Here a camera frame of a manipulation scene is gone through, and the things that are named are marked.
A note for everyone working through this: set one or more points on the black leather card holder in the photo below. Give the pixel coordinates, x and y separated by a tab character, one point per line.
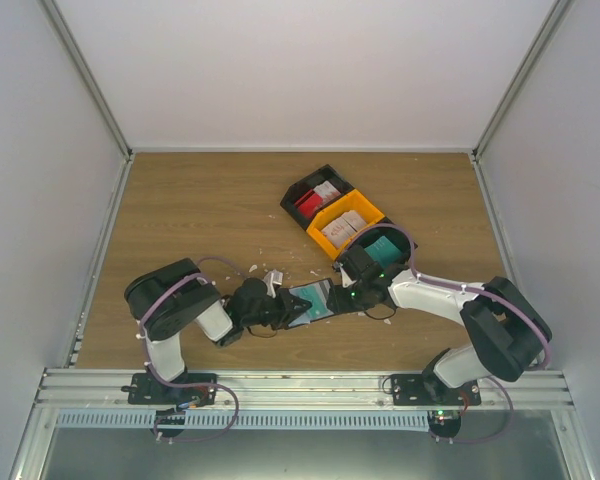
341	301

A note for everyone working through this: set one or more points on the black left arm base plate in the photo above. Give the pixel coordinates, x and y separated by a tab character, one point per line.
145	389

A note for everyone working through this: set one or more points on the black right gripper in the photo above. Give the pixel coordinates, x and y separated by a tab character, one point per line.
368	307

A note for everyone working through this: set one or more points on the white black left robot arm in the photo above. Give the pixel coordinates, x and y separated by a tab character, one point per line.
165	301

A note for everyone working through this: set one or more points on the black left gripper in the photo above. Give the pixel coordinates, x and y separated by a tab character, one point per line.
287	311

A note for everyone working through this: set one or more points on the aluminium mounting rail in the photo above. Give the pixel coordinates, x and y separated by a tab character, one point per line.
296	390

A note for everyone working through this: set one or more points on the teal card stack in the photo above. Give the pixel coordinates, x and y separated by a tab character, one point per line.
383	252

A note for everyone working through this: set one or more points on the black right card bin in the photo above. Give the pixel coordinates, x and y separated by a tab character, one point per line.
396	234

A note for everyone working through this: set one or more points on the yellow middle card bin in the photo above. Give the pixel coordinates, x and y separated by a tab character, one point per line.
354	200

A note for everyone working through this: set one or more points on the red white card stack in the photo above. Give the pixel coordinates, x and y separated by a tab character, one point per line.
316	198

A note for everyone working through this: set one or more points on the grey slotted cable duct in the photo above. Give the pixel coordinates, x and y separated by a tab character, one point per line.
247	420

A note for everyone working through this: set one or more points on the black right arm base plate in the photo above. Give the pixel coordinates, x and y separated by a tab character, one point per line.
412	390

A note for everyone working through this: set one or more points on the teal VIP card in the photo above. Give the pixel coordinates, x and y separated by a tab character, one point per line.
317	293

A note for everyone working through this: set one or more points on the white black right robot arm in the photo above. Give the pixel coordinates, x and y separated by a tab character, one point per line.
505	332

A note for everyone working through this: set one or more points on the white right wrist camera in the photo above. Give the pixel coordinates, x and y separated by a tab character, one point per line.
346	280

